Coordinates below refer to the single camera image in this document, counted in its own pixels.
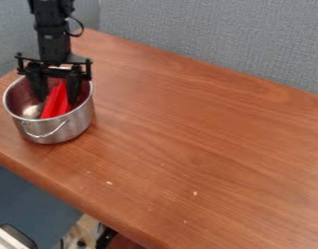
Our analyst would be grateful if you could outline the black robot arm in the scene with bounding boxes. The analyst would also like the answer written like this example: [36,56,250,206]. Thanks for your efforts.
[14,0,92,104]

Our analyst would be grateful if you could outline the black chair frame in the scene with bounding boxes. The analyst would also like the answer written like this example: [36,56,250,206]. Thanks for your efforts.
[0,224,37,249]

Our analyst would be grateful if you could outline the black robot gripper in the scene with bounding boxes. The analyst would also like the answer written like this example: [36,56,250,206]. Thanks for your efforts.
[14,25,92,104]

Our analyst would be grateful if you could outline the red plastic block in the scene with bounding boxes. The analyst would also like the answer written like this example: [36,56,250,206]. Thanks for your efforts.
[40,80,69,119]

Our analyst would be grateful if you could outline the metal pot with handle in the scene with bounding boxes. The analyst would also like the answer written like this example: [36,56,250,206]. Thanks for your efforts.
[2,76,95,144]

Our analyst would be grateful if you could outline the beige object under table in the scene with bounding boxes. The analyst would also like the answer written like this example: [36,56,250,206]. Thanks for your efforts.
[52,214,116,249]

